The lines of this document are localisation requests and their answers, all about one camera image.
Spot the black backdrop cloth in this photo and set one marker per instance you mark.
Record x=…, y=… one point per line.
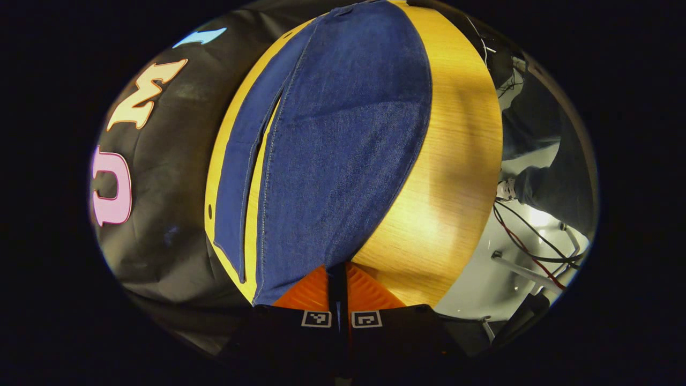
x=171, y=161

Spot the person's leg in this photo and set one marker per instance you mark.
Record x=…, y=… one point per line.
x=557, y=182

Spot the white metal table frame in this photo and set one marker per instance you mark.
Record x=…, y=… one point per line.
x=522, y=271

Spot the white shoe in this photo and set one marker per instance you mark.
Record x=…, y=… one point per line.
x=506, y=189

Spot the blue denim jeans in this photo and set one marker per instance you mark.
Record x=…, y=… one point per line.
x=348, y=161

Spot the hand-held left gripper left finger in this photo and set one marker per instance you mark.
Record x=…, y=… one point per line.
x=300, y=338

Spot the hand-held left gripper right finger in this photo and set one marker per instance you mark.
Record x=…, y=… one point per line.
x=396, y=338

